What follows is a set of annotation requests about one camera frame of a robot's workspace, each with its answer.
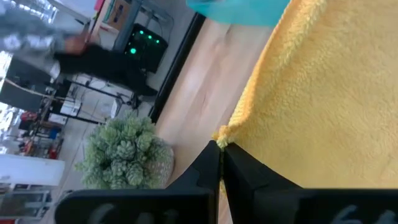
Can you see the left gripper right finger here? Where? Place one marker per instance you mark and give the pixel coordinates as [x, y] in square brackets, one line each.
[248, 186]

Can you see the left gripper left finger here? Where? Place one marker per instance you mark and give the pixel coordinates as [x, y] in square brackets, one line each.
[192, 193]

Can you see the yellow microfiber towel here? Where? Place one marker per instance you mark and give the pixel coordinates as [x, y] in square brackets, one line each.
[326, 93]

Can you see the teal plastic basket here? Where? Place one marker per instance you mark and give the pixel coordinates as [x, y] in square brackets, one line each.
[236, 12]

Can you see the artificial green succulent plant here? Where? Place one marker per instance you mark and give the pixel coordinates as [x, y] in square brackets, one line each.
[124, 152]

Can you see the white box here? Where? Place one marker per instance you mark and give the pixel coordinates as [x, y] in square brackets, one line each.
[71, 107]

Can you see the black computer with green lights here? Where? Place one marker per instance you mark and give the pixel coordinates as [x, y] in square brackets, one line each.
[146, 46]

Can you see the person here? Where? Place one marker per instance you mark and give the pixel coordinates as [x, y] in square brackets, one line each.
[102, 63]

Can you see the white cabinet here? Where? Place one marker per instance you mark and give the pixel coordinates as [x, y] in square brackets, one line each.
[28, 169]

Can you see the brown cardboard box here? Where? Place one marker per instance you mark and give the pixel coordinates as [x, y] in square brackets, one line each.
[118, 14]

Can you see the dark background monitor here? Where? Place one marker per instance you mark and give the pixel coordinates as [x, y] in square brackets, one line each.
[18, 99]

